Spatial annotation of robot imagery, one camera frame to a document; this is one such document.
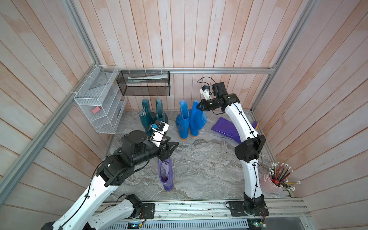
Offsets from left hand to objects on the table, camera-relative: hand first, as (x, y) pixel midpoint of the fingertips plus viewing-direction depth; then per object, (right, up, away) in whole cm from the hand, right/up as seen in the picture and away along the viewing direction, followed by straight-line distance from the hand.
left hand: (173, 144), depth 61 cm
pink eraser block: (-46, +17, +21) cm, 54 cm away
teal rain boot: (-18, +13, +24) cm, 33 cm away
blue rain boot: (+4, +11, +21) cm, 24 cm away
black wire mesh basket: (-24, +39, +44) cm, 64 cm away
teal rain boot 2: (-10, +14, +26) cm, 31 cm away
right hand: (+13, +20, +28) cm, 37 cm away
